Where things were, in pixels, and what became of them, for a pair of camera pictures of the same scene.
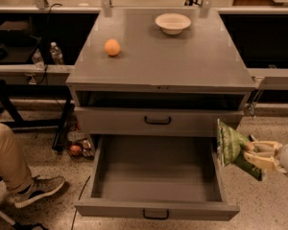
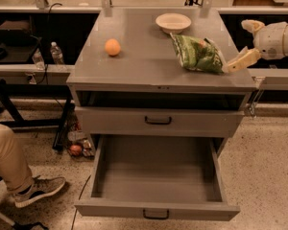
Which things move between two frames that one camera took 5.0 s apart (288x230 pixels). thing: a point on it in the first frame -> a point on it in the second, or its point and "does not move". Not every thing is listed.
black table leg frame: [0, 92] does not move
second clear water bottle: [38, 59] does not move
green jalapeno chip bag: [229, 150] -> [202, 55]
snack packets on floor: [80, 137] does not move
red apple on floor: [75, 149] does not move
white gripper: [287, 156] -> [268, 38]
